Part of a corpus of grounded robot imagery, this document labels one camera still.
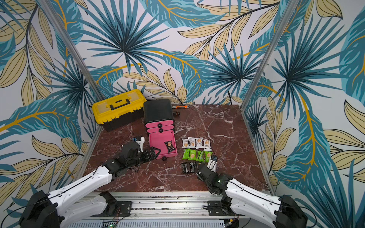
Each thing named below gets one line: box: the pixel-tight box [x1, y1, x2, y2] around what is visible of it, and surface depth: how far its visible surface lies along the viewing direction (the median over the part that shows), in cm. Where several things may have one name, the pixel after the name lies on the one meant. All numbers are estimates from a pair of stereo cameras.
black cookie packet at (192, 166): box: [189, 161, 195, 173], surface depth 89 cm
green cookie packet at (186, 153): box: [182, 148, 191, 160], surface depth 94 cm
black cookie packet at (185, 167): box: [180, 162, 189, 174], surface depth 87 cm
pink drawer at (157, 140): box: [148, 130, 178, 162], surface depth 98 cm
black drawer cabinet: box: [143, 98, 175, 134], surface depth 96 cm
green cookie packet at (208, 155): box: [204, 151, 213, 163], surface depth 94 cm
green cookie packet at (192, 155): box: [188, 149, 198, 162], surface depth 94 cm
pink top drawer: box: [145, 119, 174, 129], surface depth 91 cm
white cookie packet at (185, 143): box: [181, 138, 189, 149], surface depth 99 cm
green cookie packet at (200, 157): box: [197, 150, 204, 162], surface depth 92 cm
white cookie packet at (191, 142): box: [188, 136, 197, 149], surface depth 99 cm
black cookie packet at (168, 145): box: [164, 140, 176, 153], surface depth 97 cm
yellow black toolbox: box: [91, 88, 147, 132], surface depth 100 cm
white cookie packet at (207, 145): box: [202, 139, 212, 152], surface depth 98 cm
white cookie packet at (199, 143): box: [195, 137, 204, 150], surface depth 99 cm
